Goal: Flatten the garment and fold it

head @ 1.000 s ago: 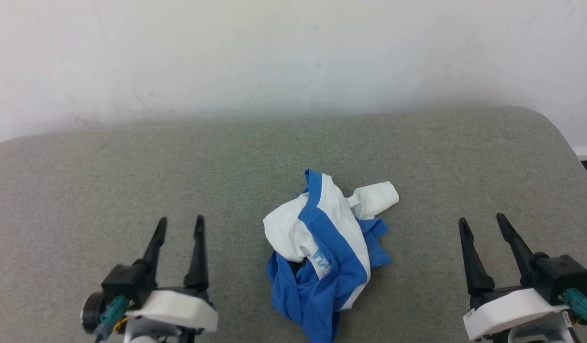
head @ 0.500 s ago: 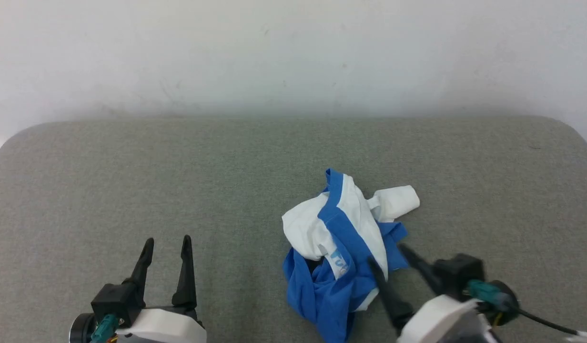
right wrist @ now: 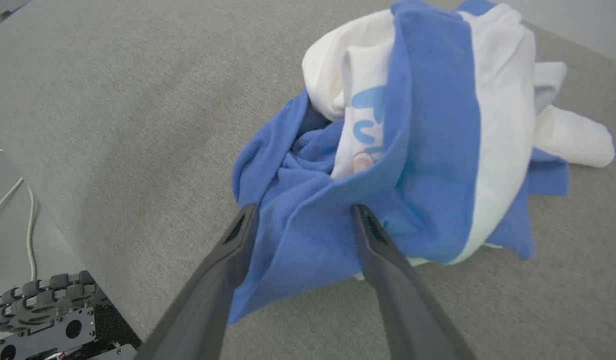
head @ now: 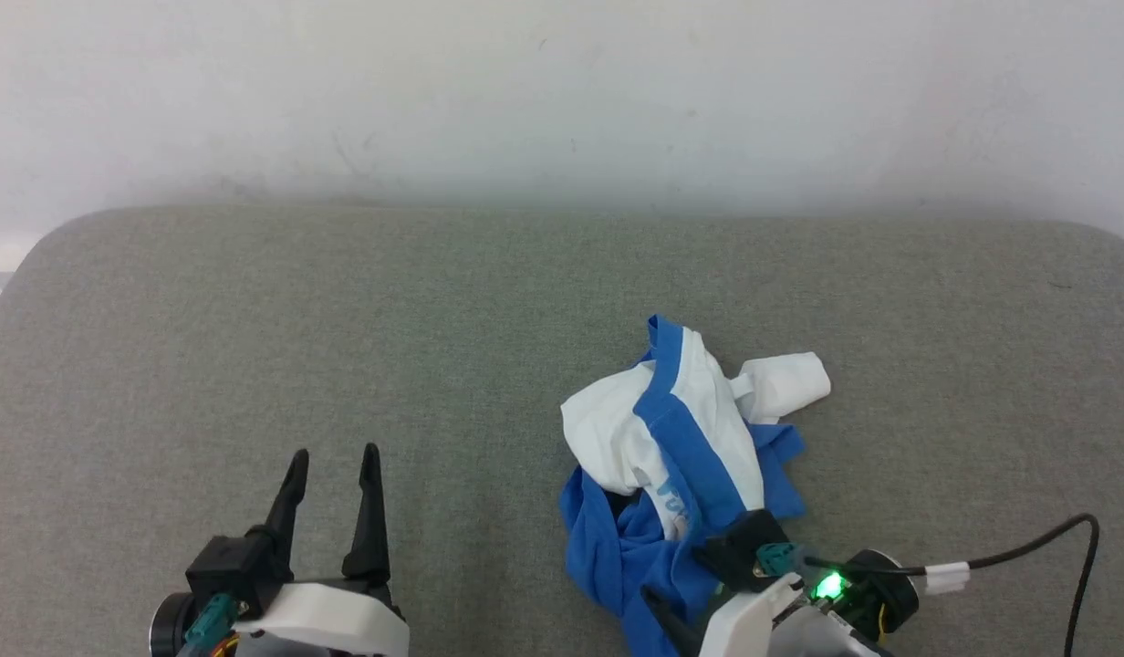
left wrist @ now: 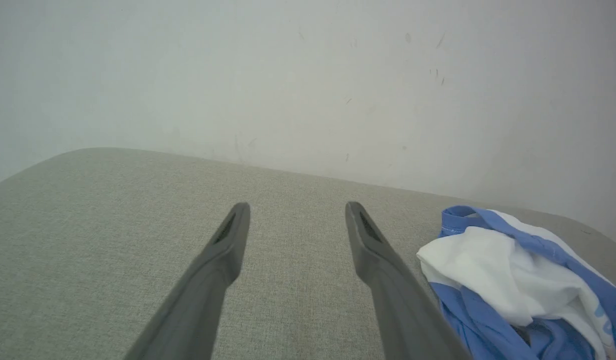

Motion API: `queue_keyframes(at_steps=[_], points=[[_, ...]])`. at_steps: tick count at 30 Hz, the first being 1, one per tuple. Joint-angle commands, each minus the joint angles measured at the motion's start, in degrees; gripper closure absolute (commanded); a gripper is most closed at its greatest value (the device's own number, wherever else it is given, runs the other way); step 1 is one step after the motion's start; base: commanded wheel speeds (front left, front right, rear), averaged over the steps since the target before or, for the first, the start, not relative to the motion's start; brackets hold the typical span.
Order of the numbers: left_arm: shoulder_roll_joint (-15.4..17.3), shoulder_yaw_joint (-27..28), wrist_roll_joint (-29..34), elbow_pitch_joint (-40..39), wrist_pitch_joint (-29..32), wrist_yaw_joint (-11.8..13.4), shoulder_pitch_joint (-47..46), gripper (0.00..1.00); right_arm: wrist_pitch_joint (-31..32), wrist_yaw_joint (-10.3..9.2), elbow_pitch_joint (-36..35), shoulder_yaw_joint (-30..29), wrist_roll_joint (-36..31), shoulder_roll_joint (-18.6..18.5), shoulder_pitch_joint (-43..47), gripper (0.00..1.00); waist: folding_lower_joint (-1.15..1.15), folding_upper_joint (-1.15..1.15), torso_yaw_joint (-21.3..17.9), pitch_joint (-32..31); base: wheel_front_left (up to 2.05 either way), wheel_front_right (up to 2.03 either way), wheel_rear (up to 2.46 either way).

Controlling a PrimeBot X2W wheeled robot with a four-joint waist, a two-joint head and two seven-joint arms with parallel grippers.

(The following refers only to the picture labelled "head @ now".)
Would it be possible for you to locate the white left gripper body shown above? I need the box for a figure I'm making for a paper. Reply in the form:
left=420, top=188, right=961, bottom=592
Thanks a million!
left=236, top=582, right=410, bottom=657

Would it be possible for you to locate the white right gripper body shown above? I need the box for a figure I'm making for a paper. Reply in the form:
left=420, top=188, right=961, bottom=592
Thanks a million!
left=699, top=573, right=802, bottom=657

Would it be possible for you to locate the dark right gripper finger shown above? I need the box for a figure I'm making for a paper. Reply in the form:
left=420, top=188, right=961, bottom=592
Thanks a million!
left=640, top=588, right=711, bottom=657

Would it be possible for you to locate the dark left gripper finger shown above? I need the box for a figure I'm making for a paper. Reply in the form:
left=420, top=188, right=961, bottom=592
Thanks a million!
left=263, top=449, right=309, bottom=581
left=343, top=443, right=392, bottom=590

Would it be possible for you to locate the white and blue garment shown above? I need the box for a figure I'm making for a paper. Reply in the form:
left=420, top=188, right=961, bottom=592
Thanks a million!
left=559, top=315, right=833, bottom=657

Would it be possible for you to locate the grey fabric sofa cushion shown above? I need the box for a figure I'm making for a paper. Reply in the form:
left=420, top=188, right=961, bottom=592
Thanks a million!
left=0, top=205, right=1124, bottom=657

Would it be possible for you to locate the black cable with white tag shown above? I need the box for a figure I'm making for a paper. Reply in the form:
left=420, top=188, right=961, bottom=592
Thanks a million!
left=804, top=514, right=1100, bottom=657

